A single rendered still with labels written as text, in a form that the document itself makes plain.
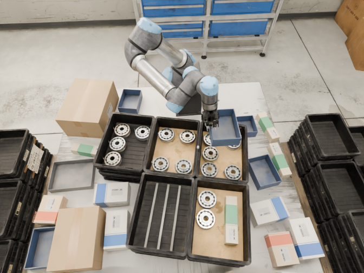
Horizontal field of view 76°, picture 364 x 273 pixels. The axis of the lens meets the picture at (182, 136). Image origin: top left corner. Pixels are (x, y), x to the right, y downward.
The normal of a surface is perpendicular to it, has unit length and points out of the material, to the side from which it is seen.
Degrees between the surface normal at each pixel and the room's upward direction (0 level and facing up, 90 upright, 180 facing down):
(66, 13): 90
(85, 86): 0
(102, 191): 0
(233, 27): 90
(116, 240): 0
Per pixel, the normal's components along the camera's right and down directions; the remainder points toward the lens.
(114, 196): 0.00, -0.54
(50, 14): 0.06, 0.84
